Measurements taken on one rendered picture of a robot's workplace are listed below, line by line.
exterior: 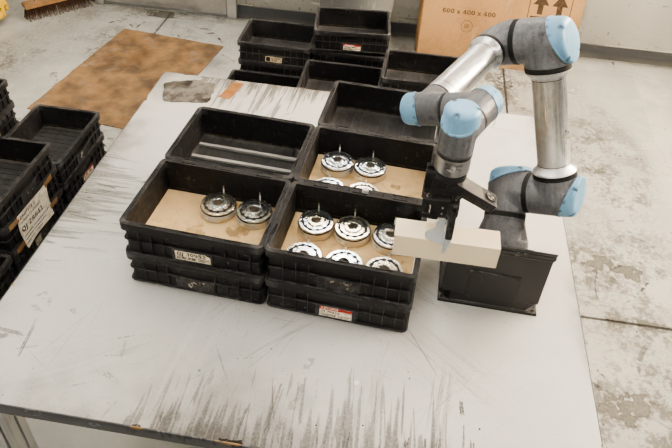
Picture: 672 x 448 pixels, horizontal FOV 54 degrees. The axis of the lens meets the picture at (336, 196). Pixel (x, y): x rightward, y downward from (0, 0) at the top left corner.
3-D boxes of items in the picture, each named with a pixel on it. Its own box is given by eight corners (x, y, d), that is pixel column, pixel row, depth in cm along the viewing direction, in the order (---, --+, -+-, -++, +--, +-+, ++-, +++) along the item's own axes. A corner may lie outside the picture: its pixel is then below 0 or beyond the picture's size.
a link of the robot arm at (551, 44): (538, 203, 192) (523, 13, 172) (590, 208, 183) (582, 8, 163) (522, 220, 184) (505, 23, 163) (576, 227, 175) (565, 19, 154)
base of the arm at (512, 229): (519, 250, 196) (524, 217, 196) (534, 251, 181) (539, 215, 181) (469, 242, 196) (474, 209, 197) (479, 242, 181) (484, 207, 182)
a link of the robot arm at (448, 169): (472, 144, 140) (472, 167, 134) (468, 161, 143) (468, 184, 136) (436, 139, 140) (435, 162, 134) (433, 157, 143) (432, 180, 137)
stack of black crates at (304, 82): (378, 123, 359) (384, 68, 337) (372, 156, 336) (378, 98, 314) (305, 114, 362) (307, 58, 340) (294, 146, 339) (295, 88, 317)
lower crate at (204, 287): (291, 237, 206) (292, 208, 199) (264, 309, 184) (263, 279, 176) (170, 215, 211) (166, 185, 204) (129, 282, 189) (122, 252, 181)
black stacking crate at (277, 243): (423, 234, 194) (428, 205, 187) (411, 310, 172) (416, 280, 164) (292, 211, 199) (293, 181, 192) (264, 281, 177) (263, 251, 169)
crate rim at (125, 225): (292, 186, 193) (292, 179, 192) (262, 256, 170) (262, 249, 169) (163, 163, 198) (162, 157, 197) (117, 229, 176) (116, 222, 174)
